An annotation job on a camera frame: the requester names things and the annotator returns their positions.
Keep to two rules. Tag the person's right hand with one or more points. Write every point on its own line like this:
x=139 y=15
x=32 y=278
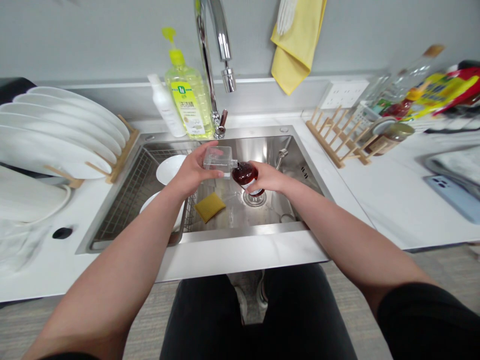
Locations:
x=275 y=180

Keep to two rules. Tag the person's left hand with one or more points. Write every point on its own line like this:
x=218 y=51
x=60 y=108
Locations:
x=189 y=170

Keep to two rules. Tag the person's right fingers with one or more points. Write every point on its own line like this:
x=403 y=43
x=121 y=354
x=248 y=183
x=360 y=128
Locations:
x=264 y=180

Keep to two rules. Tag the amber brown bottle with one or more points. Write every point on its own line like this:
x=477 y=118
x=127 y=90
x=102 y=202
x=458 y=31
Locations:
x=243 y=174

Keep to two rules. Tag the clear square glass bottle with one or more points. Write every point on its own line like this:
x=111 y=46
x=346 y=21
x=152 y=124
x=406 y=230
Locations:
x=219 y=159

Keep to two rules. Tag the metal drain strainer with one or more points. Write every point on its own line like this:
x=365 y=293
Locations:
x=255 y=201

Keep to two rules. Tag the metal sink knob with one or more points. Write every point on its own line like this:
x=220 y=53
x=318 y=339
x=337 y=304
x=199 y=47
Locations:
x=282 y=153

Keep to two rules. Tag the stainless steel sink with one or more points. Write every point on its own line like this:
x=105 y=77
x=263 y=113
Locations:
x=236 y=221

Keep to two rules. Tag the yellow sponge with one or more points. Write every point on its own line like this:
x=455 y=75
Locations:
x=210 y=208

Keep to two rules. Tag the wooden plate rack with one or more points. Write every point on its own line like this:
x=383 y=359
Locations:
x=125 y=150
x=330 y=144

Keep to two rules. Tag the small white bowl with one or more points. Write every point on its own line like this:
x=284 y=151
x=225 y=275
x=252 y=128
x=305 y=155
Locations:
x=168 y=168

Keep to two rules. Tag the yellow dish soap bottle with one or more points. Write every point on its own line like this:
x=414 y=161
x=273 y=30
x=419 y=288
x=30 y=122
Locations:
x=187 y=105

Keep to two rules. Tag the large white bowl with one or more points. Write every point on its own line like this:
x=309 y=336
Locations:
x=150 y=204

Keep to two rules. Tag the white plastic basket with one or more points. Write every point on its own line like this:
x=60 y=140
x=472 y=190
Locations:
x=365 y=112

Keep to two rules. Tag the white plastic bottle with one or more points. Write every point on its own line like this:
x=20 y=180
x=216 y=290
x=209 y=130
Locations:
x=165 y=108

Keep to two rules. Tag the jar with silver lid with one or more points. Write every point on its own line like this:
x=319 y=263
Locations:
x=383 y=125

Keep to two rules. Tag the jar with golden lid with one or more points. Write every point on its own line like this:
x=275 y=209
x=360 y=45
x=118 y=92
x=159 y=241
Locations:
x=390 y=140

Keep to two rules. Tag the yellow cloth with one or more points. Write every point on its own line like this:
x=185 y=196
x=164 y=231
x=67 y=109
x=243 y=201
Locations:
x=296 y=48

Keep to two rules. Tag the chrome faucet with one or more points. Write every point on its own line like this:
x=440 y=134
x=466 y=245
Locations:
x=205 y=56

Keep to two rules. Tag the person's legs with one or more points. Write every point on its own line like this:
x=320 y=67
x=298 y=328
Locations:
x=202 y=318

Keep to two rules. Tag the red sauce bottle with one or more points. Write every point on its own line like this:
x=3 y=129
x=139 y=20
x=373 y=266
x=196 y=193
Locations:
x=403 y=107

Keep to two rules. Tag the clear bottle with wooden cap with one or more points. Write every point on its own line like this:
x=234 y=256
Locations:
x=416 y=73

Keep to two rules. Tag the grey towel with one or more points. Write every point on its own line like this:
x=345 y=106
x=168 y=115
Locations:
x=453 y=165

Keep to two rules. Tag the blue smartphone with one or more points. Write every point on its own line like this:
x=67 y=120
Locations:
x=457 y=202

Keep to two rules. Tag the colourful snack packet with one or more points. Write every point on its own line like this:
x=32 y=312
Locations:
x=446 y=90

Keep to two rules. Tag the black round plug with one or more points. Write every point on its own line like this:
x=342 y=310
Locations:
x=62 y=233

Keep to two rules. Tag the row of white plates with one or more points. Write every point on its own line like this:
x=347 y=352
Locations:
x=56 y=123

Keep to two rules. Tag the white board with loop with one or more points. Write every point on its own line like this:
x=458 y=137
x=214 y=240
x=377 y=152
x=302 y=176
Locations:
x=22 y=198

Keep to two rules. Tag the black appliance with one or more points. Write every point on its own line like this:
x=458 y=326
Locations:
x=15 y=86

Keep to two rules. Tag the white wall outlet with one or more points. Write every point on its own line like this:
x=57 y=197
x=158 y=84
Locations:
x=343 y=93

